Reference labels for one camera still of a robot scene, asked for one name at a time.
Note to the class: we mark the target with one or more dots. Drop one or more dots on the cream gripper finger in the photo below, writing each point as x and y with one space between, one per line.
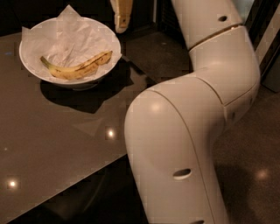
122 10

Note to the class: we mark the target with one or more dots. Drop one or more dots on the yellow ripe banana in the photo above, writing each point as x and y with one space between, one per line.
77 72

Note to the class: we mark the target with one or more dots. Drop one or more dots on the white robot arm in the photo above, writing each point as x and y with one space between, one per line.
170 128

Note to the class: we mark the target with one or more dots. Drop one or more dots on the white ceramic bowl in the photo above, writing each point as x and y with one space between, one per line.
32 67

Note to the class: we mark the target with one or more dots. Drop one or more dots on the white paper liner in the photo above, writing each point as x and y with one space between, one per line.
73 40

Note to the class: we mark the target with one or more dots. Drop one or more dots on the black glass door refrigerator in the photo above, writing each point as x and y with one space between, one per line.
261 17

